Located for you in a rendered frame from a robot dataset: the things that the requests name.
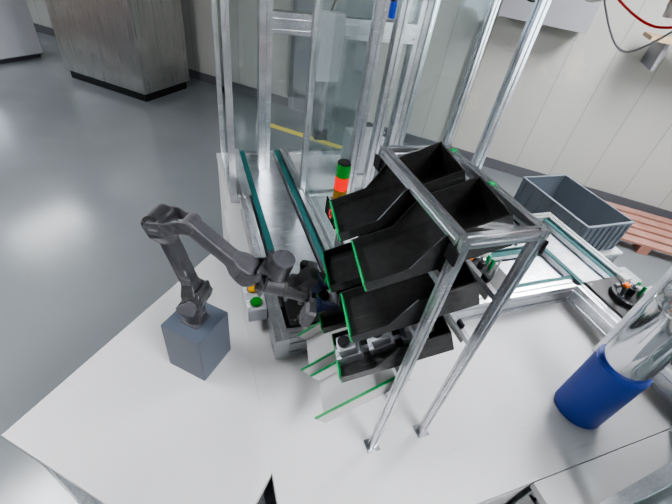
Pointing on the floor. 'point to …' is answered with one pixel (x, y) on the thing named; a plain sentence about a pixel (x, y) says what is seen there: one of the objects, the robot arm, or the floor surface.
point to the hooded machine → (17, 32)
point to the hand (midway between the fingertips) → (326, 296)
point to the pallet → (637, 234)
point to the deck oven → (123, 44)
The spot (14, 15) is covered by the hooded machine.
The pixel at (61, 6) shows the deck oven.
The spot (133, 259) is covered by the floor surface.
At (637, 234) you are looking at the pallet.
